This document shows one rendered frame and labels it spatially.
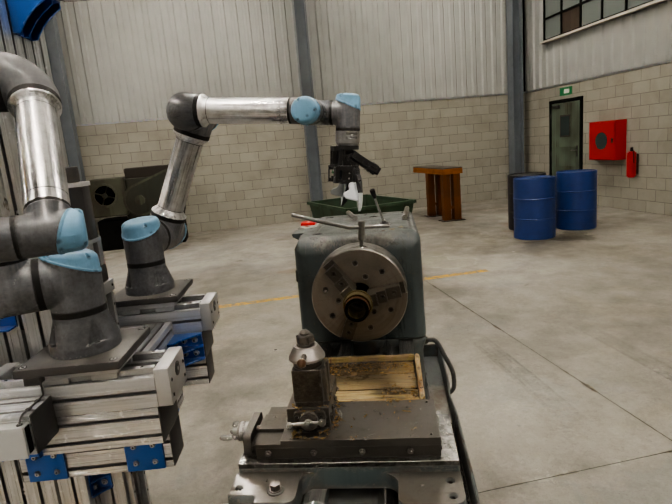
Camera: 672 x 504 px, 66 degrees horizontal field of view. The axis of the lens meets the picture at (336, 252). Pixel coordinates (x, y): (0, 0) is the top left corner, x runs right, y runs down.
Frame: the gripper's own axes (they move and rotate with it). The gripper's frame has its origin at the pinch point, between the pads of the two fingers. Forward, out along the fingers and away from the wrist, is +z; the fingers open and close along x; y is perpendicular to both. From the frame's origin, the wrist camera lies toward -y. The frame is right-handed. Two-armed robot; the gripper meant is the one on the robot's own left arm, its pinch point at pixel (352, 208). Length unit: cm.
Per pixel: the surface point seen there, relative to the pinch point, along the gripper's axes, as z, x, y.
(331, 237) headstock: 12.5, -18.0, 0.6
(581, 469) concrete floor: 127, -8, -121
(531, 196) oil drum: 52, -440, -452
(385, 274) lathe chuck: 20.5, 7.6, -8.8
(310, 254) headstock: 18.3, -18.0, 8.4
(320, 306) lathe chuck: 32.3, -1.5, 10.1
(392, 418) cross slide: 38, 61, 14
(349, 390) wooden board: 48, 28, 11
